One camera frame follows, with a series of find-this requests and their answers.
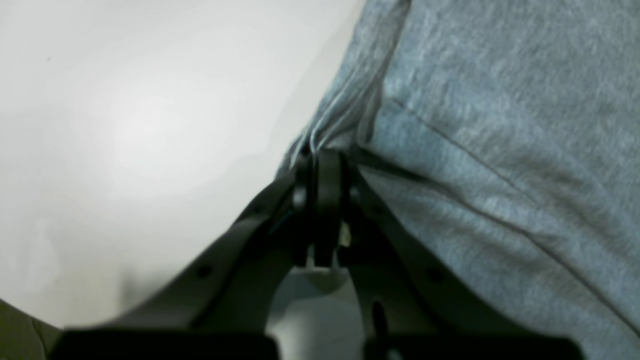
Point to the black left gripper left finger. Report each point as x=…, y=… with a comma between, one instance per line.
x=217, y=308

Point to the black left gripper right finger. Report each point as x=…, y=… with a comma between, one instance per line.
x=413, y=307

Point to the grey T-shirt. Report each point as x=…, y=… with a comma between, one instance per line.
x=504, y=135

